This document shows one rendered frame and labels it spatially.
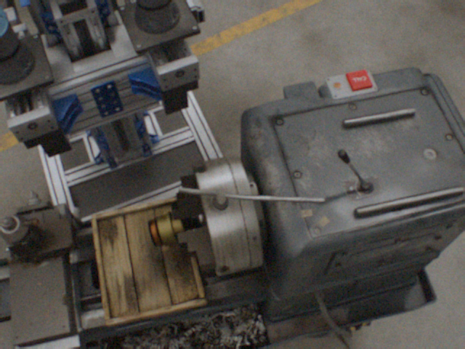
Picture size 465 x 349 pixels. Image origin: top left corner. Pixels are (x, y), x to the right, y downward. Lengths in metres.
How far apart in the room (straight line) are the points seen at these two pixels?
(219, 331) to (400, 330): 1.01
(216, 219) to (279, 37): 2.17
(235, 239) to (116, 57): 0.82
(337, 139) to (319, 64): 1.85
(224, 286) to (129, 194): 1.03
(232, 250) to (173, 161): 1.29
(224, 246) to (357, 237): 0.33
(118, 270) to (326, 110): 0.78
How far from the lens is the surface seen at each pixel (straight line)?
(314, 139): 1.30
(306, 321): 1.86
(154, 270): 1.55
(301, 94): 1.39
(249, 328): 1.82
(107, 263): 1.59
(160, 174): 2.46
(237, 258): 1.28
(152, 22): 1.65
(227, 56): 3.15
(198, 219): 1.41
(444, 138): 1.40
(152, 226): 1.36
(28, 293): 1.55
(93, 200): 2.47
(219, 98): 2.94
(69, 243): 1.50
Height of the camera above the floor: 2.35
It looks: 62 degrees down
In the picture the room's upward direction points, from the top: 2 degrees counter-clockwise
